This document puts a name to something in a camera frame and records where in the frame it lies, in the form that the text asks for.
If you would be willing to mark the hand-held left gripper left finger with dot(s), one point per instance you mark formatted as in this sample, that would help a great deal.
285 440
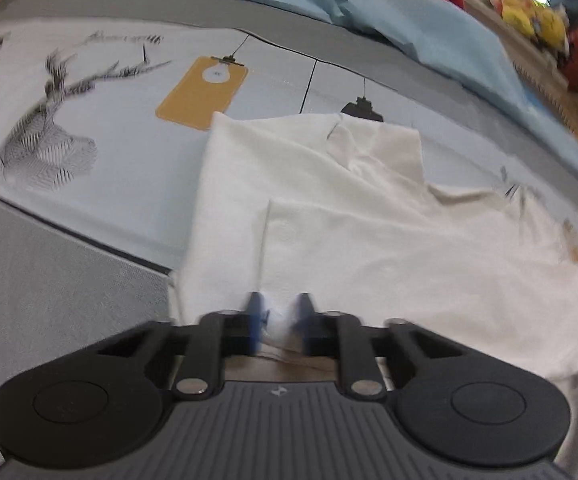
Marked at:
254 312

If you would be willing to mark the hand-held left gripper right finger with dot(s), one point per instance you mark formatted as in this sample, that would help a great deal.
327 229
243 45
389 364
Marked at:
305 315

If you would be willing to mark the white t-shirt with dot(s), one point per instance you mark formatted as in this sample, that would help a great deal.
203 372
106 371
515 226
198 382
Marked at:
369 250

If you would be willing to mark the grey printed bedspread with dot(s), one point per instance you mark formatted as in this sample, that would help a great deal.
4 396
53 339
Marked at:
69 240

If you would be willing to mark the light blue sheet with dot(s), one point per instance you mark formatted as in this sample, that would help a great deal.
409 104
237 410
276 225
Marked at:
419 25

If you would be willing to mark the yellow plush toy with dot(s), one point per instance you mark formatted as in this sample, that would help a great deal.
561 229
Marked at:
511 7
550 27

